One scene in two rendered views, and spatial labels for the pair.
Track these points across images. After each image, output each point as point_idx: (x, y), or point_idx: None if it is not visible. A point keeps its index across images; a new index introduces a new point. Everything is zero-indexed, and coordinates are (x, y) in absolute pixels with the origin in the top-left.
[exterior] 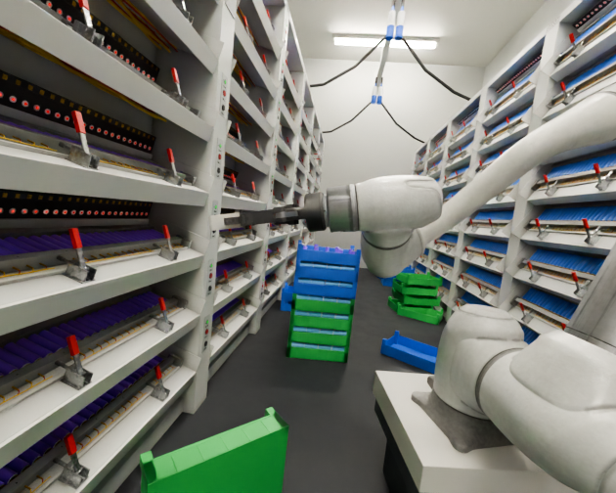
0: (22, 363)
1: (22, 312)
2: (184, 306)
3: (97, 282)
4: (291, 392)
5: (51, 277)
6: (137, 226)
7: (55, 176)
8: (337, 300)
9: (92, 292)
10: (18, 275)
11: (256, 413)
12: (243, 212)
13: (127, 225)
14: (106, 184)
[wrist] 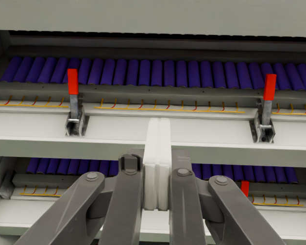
0: (79, 171)
1: (0, 145)
2: None
3: (82, 140)
4: None
5: (58, 116)
6: (285, 56)
7: None
8: None
9: (80, 149)
10: (41, 105)
11: None
12: (88, 180)
13: (267, 52)
14: (78, 11)
